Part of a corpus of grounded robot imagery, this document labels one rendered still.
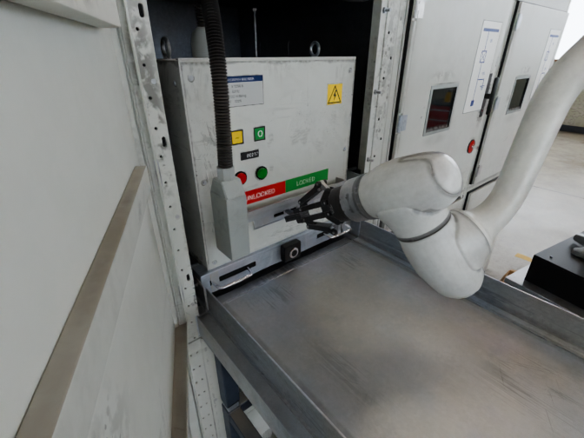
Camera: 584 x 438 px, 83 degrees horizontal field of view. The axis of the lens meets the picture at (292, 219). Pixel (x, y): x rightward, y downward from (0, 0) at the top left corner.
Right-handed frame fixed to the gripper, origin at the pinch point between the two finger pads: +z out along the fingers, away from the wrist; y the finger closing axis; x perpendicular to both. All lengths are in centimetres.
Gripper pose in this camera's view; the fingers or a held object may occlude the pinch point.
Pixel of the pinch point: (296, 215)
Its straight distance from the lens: 83.6
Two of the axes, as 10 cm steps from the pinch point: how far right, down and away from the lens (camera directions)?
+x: 7.7, -2.9, 5.7
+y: 3.2, 9.5, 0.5
